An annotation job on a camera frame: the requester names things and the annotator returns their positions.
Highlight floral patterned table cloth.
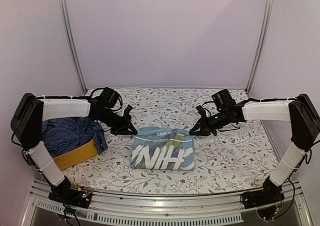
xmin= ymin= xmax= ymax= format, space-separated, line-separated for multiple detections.
xmin=64 ymin=88 xmax=278 ymax=195

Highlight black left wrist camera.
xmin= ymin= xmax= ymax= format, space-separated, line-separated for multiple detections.
xmin=99 ymin=87 xmax=120 ymax=108

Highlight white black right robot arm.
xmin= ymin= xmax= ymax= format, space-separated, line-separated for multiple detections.
xmin=189 ymin=89 xmax=320 ymax=204

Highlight left aluminium frame post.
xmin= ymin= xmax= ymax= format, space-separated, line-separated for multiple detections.
xmin=58 ymin=0 xmax=87 ymax=92

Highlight right aluminium frame post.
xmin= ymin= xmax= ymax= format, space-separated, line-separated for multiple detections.
xmin=245 ymin=0 xmax=273 ymax=95

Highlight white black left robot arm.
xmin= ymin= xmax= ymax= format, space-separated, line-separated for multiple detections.
xmin=10 ymin=93 xmax=137 ymax=203

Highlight aluminium frame post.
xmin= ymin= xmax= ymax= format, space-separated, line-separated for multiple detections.
xmin=58 ymin=0 xmax=87 ymax=92
xmin=245 ymin=0 xmax=273 ymax=95

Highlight yellow laundry basket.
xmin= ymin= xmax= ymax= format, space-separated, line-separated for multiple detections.
xmin=53 ymin=139 xmax=98 ymax=170

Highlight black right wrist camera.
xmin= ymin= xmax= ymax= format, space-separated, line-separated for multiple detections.
xmin=211 ymin=89 xmax=236 ymax=112

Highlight blue checkered shirt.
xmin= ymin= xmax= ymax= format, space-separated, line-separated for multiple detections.
xmin=41 ymin=117 xmax=108 ymax=158

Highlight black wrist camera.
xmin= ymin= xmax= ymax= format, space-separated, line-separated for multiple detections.
xmin=211 ymin=89 xmax=236 ymax=112
xmin=99 ymin=87 xmax=120 ymax=108

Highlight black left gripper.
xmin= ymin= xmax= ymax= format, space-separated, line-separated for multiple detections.
xmin=96 ymin=109 xmax=137 ymax=136

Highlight light blue t-shirt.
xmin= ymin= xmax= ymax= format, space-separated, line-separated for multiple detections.
xmin=130 ymin=127 xmax=195 ymax=172

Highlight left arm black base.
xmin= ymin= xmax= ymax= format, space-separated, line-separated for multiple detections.
xmin=48 ymin=185 xmax=92 ymax=209

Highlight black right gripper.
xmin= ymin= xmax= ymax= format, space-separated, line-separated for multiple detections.
xmin=190 ymin=109 xmax=231 ymax=136

